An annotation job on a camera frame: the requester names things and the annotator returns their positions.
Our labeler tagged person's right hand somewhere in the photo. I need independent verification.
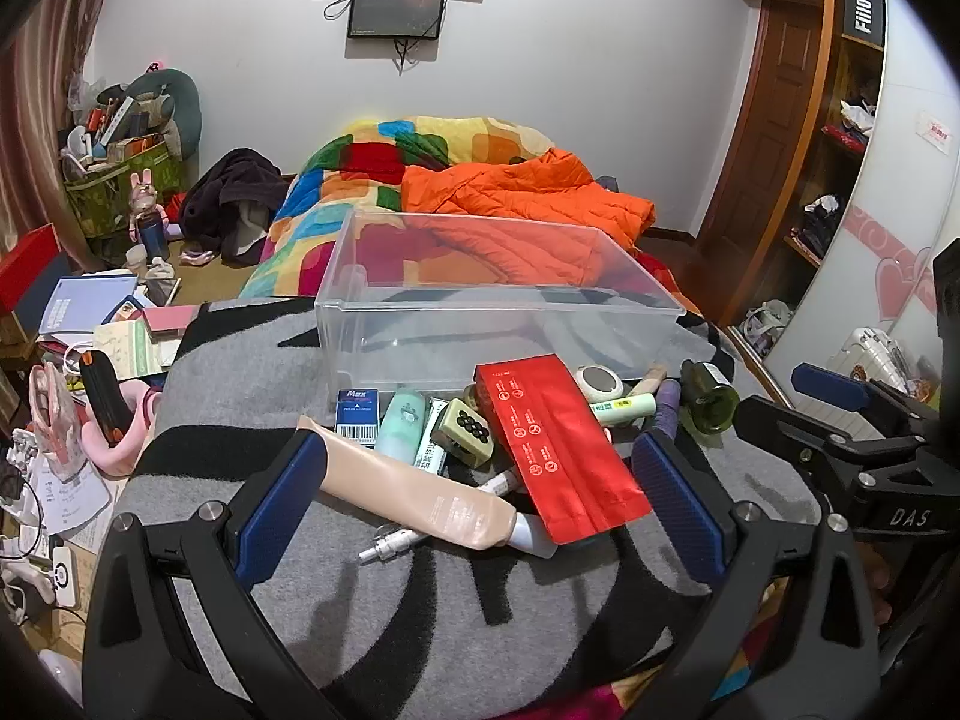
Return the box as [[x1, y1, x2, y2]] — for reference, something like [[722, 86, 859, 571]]
[[853, 538, 895, 635]]

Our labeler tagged small blue box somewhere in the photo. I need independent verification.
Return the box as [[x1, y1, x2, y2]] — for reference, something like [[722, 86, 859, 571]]
[[335, 388, 386, 444]]

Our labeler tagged brown wooden door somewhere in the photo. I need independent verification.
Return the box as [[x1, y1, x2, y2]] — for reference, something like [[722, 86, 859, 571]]
[[693, 0, 827, 257]]

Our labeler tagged beige cosmetic tube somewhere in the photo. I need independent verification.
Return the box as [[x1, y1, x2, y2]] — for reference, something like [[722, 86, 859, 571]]
[[296, 415, 560, 560]]

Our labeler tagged light green tube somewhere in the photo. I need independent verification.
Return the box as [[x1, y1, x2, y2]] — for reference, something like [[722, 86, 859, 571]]
[[589, 392, 660, 425]]

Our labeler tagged clear plastic storage box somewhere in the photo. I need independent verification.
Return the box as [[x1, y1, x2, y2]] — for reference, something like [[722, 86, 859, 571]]
[[315, 208, 688, 400]]

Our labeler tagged pink curtain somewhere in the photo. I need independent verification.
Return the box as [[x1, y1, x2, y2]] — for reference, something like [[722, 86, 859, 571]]
[[0, 0, 115, 242]]

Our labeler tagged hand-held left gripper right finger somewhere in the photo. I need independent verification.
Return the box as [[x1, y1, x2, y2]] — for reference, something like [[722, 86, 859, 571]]
[[631, 429, 882, 720]]

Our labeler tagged pink transparent bag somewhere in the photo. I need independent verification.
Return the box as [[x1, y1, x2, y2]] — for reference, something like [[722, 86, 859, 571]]
[[28, 361, 92, 482]]

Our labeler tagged pink curved holder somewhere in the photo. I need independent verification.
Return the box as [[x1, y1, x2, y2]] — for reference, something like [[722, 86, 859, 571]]
[[85, 381, 163, 478]]

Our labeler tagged green storage bag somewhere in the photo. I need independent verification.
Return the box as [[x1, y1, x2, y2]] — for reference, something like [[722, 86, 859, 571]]
[[63, 133, 189, 238]]

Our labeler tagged dark clothes pile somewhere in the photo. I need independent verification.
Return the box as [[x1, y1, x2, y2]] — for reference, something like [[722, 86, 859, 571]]
[[179, 148, 290, 268]]

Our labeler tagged white flat device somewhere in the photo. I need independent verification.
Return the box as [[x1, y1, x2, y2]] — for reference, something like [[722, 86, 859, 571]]
[[48, 543, 84, 609]]

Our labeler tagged grey bag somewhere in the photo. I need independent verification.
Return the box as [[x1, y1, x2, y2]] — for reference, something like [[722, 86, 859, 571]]
[[738, 299, 797, 358]]

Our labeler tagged grey green neck pillow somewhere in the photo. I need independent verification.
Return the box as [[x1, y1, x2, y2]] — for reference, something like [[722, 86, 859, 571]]
[[122, 68, 203, 159]]

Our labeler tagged pink book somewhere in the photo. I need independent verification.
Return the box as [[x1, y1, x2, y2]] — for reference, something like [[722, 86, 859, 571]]
[[142, 303, 206, 339]]

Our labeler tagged grey black blanket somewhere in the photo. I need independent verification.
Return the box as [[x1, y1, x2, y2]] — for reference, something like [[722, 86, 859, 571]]
[[101, 295, 826, 720]]

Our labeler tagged white ointment tube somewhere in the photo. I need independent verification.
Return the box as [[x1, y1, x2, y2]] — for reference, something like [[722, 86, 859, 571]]
[[412, 412, 452, 478]]

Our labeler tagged blue notebook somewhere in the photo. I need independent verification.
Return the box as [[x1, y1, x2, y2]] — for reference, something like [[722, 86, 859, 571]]
[[37, 274, 140, 335]]

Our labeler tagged purple stick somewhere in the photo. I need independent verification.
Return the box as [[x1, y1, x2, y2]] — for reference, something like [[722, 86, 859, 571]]
[[653, 379, 684, 437]]

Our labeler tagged dark green glass bottle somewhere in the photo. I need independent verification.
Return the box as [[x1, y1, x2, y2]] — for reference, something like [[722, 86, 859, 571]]
[[679, 359, 743, 438]]

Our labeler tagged green cube with black dots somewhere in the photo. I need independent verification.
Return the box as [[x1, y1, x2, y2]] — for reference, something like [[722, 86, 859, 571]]
[[434, 398, 497, 470]]

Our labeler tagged red foil packet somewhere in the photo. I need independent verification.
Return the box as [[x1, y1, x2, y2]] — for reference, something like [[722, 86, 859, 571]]
[[474, 353, 653, 545]]

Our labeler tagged black orange tool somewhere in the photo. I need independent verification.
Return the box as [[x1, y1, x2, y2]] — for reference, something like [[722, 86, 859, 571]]
[[78, 350, 137, 448]]

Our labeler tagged red box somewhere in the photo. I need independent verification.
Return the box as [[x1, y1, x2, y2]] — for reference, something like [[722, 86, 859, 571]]
[[0, 223, 62, 317]]

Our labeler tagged white wardrobe sliding door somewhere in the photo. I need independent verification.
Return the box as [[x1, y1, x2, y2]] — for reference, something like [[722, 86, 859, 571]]
[[763, 0, 960, 407]]

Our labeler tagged pale green booklet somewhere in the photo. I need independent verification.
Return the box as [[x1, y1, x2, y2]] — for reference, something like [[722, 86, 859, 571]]
[[93, 322, 163, 384]]

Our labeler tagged dark blue bottle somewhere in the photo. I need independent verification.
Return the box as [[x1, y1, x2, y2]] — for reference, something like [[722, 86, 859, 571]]
[[137, 210, 173, 260]]

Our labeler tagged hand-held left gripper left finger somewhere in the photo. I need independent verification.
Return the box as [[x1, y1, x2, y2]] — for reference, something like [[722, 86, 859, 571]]
[[84, 427, 353, 720]]

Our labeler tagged orange down jacket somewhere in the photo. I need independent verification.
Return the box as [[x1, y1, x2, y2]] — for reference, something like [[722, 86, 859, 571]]
[[399, 148, 658, 287]]

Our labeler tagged pink rabbit doll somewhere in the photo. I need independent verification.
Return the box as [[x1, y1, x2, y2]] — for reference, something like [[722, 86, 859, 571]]
[[127, 170, 168, 242]]

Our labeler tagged mint green bottle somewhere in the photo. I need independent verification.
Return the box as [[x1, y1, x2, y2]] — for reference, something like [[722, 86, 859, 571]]
[[374, 387, 431, 467]]

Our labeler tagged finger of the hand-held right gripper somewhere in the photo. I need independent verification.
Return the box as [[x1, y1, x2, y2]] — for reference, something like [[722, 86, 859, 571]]
[[792, 362, 938, 428], [732, 392, 893, 492]]

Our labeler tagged colourful patchwork quilt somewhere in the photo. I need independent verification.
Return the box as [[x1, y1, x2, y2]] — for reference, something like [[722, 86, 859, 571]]
[[238, 115, 560, 302]]

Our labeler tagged wooden wardrobe shelf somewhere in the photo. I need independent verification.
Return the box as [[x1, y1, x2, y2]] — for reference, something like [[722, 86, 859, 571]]
[[720, 0, 902, 332]]

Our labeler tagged small white round container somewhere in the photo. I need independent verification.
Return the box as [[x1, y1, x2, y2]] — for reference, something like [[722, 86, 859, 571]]
[[573, 363, 628, 407]]

